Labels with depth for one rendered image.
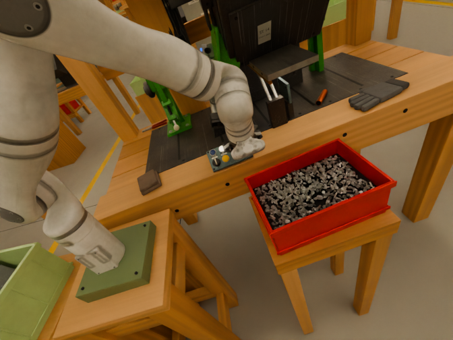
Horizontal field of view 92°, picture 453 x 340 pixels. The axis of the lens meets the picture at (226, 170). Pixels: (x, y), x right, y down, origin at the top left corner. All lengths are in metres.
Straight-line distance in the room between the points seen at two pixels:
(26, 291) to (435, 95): 1.44
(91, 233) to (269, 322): 1.06
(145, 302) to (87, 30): 0.59
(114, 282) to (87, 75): 0.94
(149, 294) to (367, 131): 0.86
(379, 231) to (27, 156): 0.75
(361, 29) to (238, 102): 1.19
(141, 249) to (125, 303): 0.14
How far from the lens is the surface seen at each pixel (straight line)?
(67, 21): 0.28
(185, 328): 0.85
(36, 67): 0.39
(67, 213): 0.64
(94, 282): 0.76
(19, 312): 0.95
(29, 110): 0.39
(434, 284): 1.56
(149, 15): 1.20
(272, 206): 0.63
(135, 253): 0.73
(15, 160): 0.45
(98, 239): 0.68
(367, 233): 0.68
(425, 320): 1.49
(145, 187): 0.84
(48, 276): 0.99
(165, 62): 0.32
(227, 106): 0.41
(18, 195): 0.53
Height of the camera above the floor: 1.38
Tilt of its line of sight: 39 degrees down
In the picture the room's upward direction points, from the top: 24 degrees counter-clockwise
